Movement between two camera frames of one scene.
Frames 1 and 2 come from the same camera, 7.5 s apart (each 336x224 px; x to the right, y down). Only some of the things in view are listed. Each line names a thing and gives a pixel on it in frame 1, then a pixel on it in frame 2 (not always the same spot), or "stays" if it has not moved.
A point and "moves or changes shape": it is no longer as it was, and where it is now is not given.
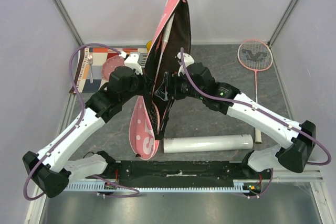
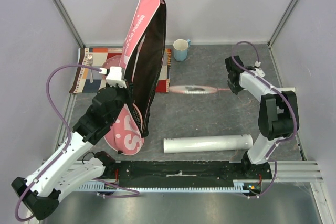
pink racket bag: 169,49 -> 144,58
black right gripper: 168,86 -> 230,64
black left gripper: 147,83 -> 127,92
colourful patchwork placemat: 89,77 stays
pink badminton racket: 255,55 moves or changes shape
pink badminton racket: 154,114 -> 136,110
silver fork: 90,60 stays
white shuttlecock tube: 208,143 stays
